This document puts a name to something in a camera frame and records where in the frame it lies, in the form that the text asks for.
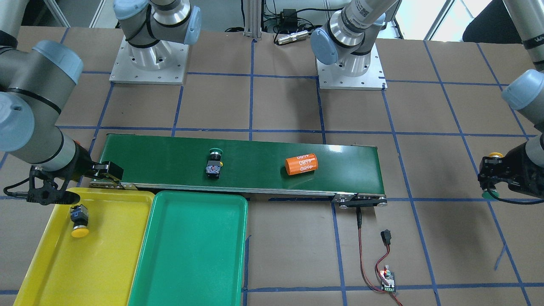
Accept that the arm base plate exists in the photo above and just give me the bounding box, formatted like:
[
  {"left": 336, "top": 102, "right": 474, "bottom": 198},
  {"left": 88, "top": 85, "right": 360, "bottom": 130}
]
[
  {"left": 315, "top": 44, "right": 388, "bottom": 91},
  {"left": 109, "top": 39, "right": 190, "bottom": 85}
]

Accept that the black power adapter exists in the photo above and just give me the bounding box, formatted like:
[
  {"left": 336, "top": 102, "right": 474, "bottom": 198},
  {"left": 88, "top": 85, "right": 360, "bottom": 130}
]
[{"left": 278, "top": 8, "right": 298, "bottom": 31}]

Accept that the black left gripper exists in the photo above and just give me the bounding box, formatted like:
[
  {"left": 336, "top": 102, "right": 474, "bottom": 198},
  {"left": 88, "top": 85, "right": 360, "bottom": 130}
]
[{"left": 478, "top": 142, "right": 544, "bottom": 199}]

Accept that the aluminium frame post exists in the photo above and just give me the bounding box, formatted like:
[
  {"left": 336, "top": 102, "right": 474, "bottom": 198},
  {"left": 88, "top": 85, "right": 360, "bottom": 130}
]
[{"left": 241, "top": 0, "right": 264, "bottom": 41}]

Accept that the green push button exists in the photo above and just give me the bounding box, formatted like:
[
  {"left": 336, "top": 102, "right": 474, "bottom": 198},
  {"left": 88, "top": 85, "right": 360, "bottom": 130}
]
[
  {"left": 482, "top": 187, "right": 501, "bottom": 200},
  {"left": 205, "top": 148, "right": 223, "bottom": 179}
]

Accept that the green conveyor belt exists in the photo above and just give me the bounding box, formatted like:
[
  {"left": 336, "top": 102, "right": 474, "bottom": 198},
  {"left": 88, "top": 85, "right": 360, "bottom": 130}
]
[{"left": 100, "top": 133, "right": 387, "bottom": 207}]

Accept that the small motor controller board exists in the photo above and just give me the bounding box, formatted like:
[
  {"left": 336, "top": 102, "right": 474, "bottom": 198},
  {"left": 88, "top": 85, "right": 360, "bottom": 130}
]
[{"left": 379, "top": 269, "right": 397, "bottom": 294}]

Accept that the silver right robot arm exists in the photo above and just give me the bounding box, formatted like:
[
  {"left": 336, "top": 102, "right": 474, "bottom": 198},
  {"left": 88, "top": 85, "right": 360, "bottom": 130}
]
[{"left": 0, "top": 0, "right": 202, "bottom": 205}]

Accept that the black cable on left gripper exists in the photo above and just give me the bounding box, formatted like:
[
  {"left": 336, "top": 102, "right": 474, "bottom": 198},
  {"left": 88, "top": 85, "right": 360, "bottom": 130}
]
[{"left": 487, "top": 189, "right": 544, "bottom": 205}]

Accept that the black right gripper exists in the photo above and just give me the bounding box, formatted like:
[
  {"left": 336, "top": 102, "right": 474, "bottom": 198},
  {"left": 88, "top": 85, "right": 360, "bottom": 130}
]
[{"left": 28, "top": 144, "right": 124, "bottom": 205}]

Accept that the silver metal connector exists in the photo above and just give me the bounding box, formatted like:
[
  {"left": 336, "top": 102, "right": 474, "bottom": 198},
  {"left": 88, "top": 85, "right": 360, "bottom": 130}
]
[{"left": 274, "top": 30, "right": 310, "bottom": 46}]

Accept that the red black power cable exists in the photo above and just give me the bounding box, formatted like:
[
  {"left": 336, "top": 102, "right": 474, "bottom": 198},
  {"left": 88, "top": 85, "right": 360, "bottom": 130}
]
[{"left": 355, "top": 207, "right": 403, "bottom": 306}]

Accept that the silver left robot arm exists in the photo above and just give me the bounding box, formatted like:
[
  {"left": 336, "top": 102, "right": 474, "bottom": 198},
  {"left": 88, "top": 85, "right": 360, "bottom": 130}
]
[{"left": 310, "top": 0, "right": 543, "bottom": 204}]

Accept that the orange cylinder with 4680 label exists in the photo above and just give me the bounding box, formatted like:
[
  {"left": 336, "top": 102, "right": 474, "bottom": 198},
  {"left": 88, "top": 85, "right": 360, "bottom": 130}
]
[{"left": 284, "top": 153, "right": 319, "bottom": 176}]

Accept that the green plastic tray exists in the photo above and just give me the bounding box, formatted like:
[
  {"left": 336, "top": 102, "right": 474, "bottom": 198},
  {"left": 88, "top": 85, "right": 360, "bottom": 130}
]
[{"left": 128, "top": 190, "right": 248, "bottom": 306}]

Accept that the yellow plastic tray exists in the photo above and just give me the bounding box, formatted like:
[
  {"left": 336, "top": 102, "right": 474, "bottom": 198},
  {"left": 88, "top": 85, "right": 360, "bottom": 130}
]
[{"left": 15, "top": 187, "right": 155, "bottom": 306}]

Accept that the yellow push button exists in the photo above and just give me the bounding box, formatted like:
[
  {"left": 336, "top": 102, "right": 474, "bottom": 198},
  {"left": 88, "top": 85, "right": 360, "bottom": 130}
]
[
  {"left": 70, "top": 204, "right": 90, "bottom": 238},
  {"left": 488, "top": 152, "right": 504, "bottom": 159}
]

